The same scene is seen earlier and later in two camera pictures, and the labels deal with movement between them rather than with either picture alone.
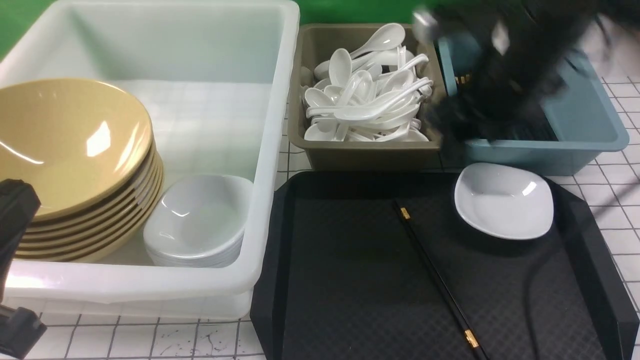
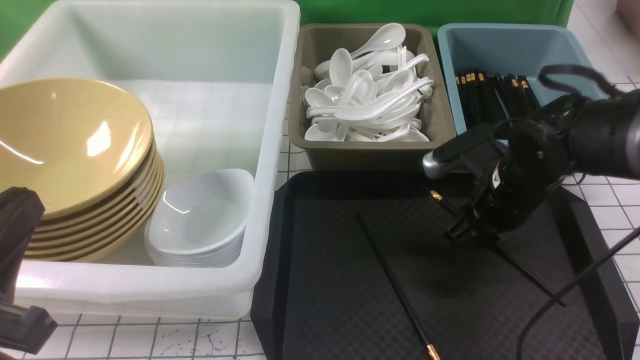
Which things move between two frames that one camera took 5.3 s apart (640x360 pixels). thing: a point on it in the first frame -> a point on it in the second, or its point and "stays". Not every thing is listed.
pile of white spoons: (375, 95) stays
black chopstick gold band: (471, 337) -> (432, 351)
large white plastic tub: (215, 78) stays
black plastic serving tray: (341, 277) stays
